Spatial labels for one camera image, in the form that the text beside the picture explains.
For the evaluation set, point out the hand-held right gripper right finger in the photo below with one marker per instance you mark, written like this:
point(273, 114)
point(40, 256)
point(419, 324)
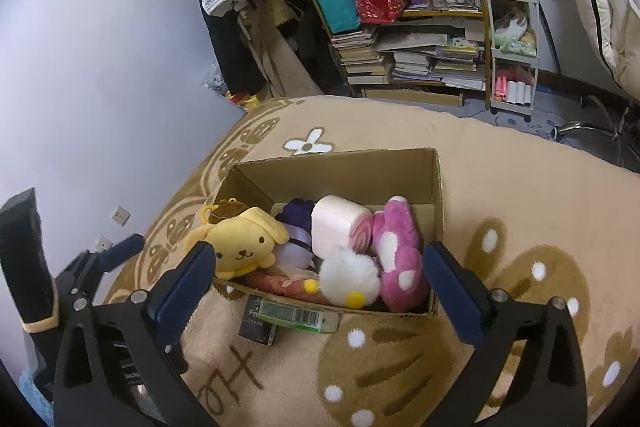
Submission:
point(455, 294)

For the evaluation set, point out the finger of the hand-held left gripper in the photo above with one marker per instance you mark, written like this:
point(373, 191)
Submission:
point(122, 249)
point(75, 279)

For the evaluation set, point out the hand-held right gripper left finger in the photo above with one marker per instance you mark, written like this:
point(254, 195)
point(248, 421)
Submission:
point(180, 302)

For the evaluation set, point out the pink plush with white spots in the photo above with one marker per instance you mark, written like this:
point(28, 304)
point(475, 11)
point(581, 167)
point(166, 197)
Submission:
point(395, 257)

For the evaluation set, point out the black packet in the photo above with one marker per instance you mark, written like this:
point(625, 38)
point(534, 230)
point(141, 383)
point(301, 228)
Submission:
point(255, 327)

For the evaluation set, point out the yellow dog plush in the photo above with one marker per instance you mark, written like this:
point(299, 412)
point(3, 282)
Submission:
point(240, 242)

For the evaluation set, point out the pink cloth packet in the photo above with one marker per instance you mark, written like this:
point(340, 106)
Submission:
point(280, 284)

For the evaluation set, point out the white duck plush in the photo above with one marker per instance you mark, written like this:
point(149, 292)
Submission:
point(345, 274)

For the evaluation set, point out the green tissue pack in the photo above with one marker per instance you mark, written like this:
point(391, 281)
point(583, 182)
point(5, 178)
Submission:
point(295, 314)

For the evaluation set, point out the purple-haired plush doll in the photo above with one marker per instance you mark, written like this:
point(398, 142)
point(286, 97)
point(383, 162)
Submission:
point(295, 247)

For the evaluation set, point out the pink swirl roll plush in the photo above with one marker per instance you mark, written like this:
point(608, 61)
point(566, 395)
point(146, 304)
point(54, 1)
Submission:
point(335, 219)

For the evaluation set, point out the cardboard box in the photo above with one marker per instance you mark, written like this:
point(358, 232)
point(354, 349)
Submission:
point(330, 172)

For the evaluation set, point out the wooden shelf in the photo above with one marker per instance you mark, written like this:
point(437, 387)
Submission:
point(415, 97)

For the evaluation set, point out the white paper rolls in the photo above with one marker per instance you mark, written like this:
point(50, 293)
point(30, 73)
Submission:
point(520, 93)

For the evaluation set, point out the black coat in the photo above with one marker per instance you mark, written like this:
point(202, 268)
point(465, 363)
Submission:
point(235, 52)

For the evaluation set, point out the white trolley cart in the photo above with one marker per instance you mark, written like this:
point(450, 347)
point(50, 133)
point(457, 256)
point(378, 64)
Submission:
point(515, 57)

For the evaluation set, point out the beige coat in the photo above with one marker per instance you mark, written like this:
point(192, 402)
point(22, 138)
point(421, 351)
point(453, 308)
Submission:
point(285, 62)

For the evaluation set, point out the stack of books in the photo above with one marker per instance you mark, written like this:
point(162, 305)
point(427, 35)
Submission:
point(365, 57)

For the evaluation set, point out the green packets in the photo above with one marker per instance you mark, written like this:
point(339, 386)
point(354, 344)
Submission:
point(515, 44)

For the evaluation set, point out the white and brown bundle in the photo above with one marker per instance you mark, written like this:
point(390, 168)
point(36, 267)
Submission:
point(510, 22)

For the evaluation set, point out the dark hanging garment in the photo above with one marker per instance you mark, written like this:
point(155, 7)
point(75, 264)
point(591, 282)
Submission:
point(315, 42)

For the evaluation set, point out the white wall socket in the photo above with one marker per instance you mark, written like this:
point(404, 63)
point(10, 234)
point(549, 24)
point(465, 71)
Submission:
point(121, 215)
point(102, 243)

